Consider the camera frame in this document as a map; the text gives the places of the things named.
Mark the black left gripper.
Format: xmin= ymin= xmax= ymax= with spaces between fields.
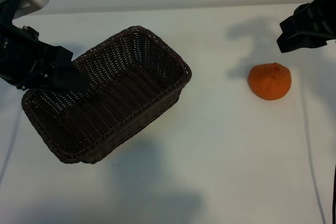
xmin=0 ymin=25 xmax=91 ymax=93

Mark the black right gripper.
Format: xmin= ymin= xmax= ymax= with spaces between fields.
xmin=276 ymin=0 xmax=336 ymax=54

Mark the orange fruit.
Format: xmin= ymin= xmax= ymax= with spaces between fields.
xmin=248 ymin=62 xmax=292 ymax=101

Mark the dark brown woven basket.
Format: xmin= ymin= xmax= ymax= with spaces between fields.
xmin=20 ymin=25 xmax=193 ymax=165

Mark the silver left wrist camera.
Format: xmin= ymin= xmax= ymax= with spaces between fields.
xmin=14 ymin=0 xmax=50 ymax=19

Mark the black left camera bracket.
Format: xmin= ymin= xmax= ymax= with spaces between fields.
xmin=0 ymin=0 xmax=43 ymax=29

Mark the thin black hanging cable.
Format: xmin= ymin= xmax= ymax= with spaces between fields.
xmin=332 ymin=162 xmax=336 ymax=224

